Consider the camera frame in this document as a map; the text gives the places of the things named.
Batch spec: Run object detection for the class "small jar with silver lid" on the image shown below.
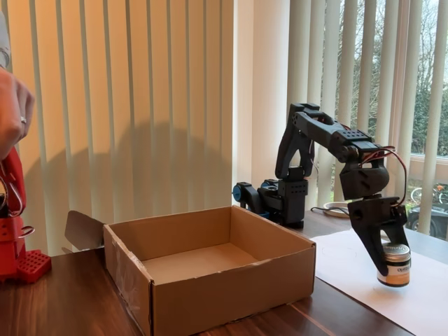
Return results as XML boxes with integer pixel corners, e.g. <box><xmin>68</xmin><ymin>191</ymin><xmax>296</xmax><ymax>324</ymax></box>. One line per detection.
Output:
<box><xmin>377</xmin><ymin>244</ymin><xmax>411</xmax><ymax>288</ymax></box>

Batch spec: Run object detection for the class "red leader robot arm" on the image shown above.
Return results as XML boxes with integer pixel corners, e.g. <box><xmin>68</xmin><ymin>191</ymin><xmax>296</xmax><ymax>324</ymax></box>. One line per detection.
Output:
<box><xmin>0</xmin><ymin>146</ymin><xmax>36</xmax><ymax>283</ymax></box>

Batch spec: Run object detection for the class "open brown cardboard box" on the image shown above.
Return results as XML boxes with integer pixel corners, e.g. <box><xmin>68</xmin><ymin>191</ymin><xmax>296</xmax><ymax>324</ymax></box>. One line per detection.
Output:
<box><xmin>61</xmin><ymin>205</ymin><xmax>317</xmax><ymax>336</ymax></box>

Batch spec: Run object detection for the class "person's bare hand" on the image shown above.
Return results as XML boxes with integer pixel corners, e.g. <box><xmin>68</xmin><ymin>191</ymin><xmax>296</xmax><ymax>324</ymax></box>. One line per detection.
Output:
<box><xmin>0</xmin><ymin>68</ymin><xmax>36</xmax><ymax>162</ymax></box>

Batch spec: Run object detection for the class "dark parked car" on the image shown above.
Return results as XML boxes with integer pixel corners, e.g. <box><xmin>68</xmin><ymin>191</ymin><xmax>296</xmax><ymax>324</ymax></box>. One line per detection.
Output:
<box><xmin>407</xmin><ymin>204</ymin><xmax>448</xmax><ymax>241</ymax></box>

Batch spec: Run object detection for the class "white paper sheet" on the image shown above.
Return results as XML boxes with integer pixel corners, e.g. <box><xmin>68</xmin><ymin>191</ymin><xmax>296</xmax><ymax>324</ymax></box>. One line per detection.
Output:
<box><xmin>309</xmin><ymin>229</ymin><xmax>448</xmax><ymax>336</ymax></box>

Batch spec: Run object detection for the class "masking tape roll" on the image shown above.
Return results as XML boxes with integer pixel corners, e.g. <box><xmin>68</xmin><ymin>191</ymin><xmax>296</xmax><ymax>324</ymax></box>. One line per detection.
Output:
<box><xmin>323</xmin><ymin>201</ymin><xmax>351</xmax><ymax>219</ymax></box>

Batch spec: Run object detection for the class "parked bicycle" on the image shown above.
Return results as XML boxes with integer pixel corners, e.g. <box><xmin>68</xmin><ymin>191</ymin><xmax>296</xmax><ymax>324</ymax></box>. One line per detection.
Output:
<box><xmin>407</xmin><ymin>184</ymin><xmax>448</xmax><ymax>206</ymax></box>

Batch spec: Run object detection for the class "black blue table clamp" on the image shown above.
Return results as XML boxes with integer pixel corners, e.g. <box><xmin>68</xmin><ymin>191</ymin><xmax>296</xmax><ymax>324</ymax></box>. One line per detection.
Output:
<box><xmin>232</xmin><ymin>181</ymin><xmax>270</xmax><ymax>220</ymax></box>

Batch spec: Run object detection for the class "white vertical blind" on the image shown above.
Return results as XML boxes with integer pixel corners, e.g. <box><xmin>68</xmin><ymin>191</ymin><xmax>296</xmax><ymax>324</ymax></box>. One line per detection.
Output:
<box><xmin>286</xmin><ymin>0</ymin><xmax>448</xmax><ymax>235</ymax></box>
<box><xmin>0</xmin><ymin>0</ymin><xmax>234</xmax><ymax>256</ymax></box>

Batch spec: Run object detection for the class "red perforated base block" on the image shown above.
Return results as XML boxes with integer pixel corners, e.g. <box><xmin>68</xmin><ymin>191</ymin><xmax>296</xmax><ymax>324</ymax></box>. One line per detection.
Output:
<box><xmin>16</xmin><ymin>248</ymin><xmax>53</xmax><ymax>284</ymax></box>

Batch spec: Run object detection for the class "thin black cable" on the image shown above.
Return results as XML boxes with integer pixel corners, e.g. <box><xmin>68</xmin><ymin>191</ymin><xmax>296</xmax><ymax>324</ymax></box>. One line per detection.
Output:
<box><xmin>310</xmin><ymin>206</ymin><xmax>351</xmax><ymax>216</ymax></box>

